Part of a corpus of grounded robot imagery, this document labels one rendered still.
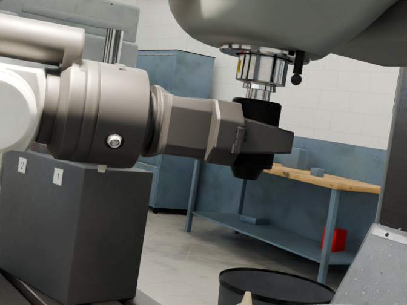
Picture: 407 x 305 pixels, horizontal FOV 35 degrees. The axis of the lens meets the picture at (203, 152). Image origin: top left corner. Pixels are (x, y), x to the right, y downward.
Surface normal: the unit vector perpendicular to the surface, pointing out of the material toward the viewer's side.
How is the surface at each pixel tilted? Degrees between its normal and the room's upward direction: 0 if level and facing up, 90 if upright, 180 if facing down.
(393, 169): 90
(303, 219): 90
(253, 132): 91
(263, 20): 130
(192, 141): 91
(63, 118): 98
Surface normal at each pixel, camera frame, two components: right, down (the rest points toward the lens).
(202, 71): 0.54, 0.12
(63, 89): -0.42, -0.33
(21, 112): 0.27, 0.29
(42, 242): -0.71, -0.07
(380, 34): -0.69, 0.63
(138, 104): 0.34, -0.20
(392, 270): -0.69, -0.51
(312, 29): 0.36, 0.67
